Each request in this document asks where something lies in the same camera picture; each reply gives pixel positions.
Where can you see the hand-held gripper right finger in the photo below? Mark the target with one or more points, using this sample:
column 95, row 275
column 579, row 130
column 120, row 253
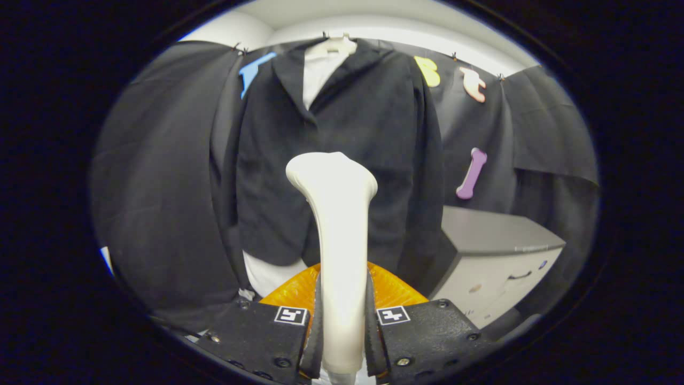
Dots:
column 374, row 342

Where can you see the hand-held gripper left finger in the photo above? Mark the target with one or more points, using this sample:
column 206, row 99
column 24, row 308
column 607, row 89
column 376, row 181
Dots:
column 315, row 342

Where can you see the black suit jacket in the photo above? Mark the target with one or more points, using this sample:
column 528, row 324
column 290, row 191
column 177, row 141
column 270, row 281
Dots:
column 374, row 139

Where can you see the white shirt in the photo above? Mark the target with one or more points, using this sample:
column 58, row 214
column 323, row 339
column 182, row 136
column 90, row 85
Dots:
column 320, row 75

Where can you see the cream clothes hanger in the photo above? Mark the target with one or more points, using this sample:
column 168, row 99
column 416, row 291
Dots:
column 334, row 47

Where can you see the grey cabinet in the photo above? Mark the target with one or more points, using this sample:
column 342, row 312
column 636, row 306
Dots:
column 491, row 230

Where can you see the black backdrop cloth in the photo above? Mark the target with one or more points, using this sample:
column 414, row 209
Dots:
column 160, row 187

